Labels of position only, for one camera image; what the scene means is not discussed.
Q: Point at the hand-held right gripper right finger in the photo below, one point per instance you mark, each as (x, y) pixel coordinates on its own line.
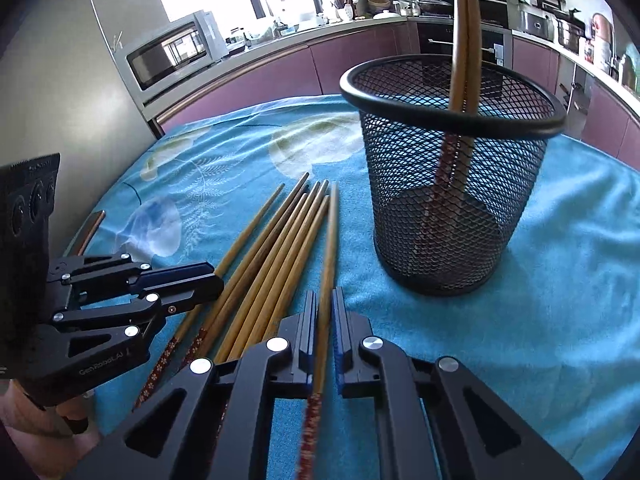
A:
(340, 350)

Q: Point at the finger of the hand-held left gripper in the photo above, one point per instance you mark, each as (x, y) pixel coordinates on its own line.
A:
(170, 274)
(190, 295)

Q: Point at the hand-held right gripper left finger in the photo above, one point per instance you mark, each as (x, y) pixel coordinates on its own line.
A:
(308, 345)

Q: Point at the bunch of wooden chopsticks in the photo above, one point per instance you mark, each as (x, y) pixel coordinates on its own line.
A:
(280, 240)

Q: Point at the black mesh holder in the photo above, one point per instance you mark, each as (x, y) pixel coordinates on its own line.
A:
(500, 185)

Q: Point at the person's left hand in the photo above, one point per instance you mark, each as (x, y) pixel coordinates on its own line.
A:
(35, 425)

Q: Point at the brown flat object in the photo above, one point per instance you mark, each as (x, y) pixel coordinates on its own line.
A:
(92, 230)

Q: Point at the grey refrigerator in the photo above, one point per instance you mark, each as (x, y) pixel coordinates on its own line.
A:
(75, 60)

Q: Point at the blue printed tablecloth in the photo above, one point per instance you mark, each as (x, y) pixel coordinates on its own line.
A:
(550, 310)

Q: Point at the silver microwave oven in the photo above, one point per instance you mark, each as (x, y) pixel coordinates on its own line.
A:
(165, 55)

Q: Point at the purple base cabinets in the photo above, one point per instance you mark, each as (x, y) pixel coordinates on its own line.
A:
(610, 120)
(300, 70)

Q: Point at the glass jar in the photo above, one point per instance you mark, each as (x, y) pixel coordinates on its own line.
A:
(238, 36)

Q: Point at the white kitchen countertop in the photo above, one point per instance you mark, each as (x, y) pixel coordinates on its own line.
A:
(350, 25)

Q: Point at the ceramic bowl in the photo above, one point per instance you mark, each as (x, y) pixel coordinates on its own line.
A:
(380, 6)

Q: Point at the black wok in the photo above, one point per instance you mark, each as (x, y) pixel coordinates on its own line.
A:
(435, 6)

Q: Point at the steel box appliance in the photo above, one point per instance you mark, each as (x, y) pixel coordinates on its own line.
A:
(535, 25)

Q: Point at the steel cooking pot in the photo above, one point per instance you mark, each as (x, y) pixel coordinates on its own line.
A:
(570, 32)

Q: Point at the copper coloured kettle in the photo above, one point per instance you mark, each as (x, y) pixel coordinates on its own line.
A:
(602, 35)

